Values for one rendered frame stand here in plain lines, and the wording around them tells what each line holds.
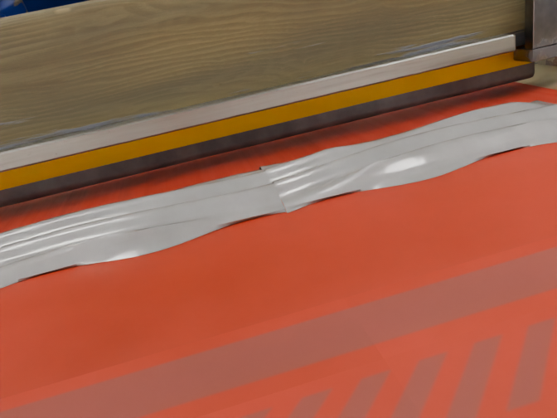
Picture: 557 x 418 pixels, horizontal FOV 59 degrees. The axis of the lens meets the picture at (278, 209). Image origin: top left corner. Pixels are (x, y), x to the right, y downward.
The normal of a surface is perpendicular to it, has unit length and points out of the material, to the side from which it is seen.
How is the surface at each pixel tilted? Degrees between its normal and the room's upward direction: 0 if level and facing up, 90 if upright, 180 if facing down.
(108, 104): 56
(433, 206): 32
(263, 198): 4
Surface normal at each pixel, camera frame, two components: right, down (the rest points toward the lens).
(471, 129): -0.08, -0.59
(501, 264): -0.18, -0.91
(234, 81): 0.21, 0.31
